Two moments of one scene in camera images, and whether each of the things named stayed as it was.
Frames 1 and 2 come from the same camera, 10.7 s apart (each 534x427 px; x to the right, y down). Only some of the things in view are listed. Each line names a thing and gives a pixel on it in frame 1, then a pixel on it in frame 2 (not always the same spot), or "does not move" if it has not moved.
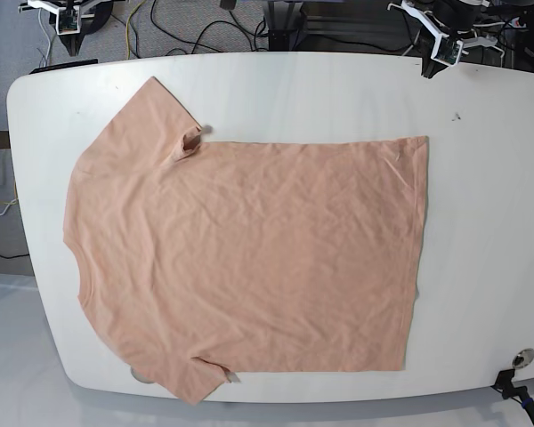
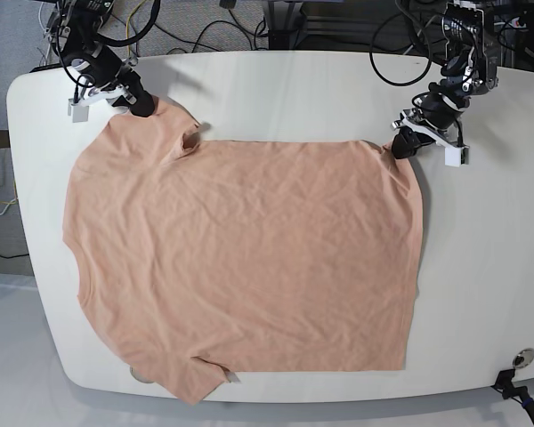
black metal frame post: [283, 24] does not move
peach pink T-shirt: [252, 257] does not move
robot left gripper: [449, 44] → [433, 117]
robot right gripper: [68, 9] → [105, 76]
